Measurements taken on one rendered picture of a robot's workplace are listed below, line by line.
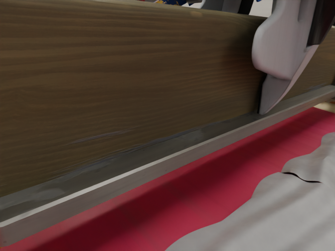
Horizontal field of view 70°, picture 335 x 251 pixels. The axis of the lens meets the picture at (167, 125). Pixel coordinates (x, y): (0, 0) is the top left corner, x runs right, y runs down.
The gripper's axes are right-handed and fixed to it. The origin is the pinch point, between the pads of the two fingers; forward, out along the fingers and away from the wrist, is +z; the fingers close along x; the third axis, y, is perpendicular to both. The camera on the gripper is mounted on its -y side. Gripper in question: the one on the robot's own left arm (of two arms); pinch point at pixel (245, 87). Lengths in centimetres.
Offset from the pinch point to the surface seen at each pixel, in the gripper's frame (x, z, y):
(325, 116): 2.4, 5.5, -17.0
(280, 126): 0.5, 5.4, -8.5
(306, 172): 6.1, 4.9, -0.6
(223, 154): 0.5, 5.3, 2.2
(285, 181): 5.6, 4.9, 1.9
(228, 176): 2.6, 5.2, 4.3
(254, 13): -119, -10, -200
